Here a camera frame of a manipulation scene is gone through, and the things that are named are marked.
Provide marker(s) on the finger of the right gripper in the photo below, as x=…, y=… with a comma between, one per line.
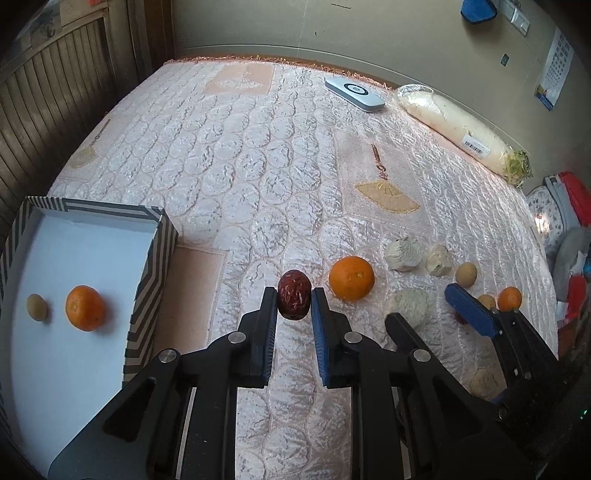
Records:
x=409, y=345
x=472, y=310

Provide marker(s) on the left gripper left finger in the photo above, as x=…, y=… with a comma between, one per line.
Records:
x=176, y=418

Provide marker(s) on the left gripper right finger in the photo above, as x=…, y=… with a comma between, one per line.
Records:
x=348, y=359

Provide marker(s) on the brown longan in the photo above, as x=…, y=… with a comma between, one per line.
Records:
x=466, y=274
x=488, y=301

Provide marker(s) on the large corn cob chunk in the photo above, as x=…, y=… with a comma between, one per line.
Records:
x=412, y=304

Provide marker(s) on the small corn cob chunk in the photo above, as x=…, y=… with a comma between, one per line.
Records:
x=438, y=261

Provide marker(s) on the pale corn cob chunk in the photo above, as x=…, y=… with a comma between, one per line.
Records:
x=487, y=383

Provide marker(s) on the large orange mandarin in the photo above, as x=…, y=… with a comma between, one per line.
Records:
x=351, y=278

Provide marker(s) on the corn cob chunk with tip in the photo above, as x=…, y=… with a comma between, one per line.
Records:
x=404, y=254

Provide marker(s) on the wrinkled red jujube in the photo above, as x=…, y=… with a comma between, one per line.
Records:
x=294, y=295

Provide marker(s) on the dark red jujube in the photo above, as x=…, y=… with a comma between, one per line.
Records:
x=460, y=319

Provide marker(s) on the floral pillow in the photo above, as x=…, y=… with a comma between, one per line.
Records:
x=553, y=213

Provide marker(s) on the red cloth pile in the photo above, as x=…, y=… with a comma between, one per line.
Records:
x=579, y=197

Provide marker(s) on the wrapped white daikon radish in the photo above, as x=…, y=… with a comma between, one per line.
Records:
x=466, y=132

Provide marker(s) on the striped cardboard box tray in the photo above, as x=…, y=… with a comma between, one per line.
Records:
x=81, y=284

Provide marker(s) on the pink quilted bed cover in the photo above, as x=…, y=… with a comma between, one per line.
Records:
x=261, y=168

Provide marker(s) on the white blue flat device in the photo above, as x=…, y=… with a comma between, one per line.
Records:
x=354, y=93

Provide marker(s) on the blue hanging cloth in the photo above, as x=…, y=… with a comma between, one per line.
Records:
x=479, y=11

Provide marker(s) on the wall calendar poster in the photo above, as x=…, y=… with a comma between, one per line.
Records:
x=555, y=71

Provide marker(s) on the white wall switch panel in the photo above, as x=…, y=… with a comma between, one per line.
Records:
x=512, y=11

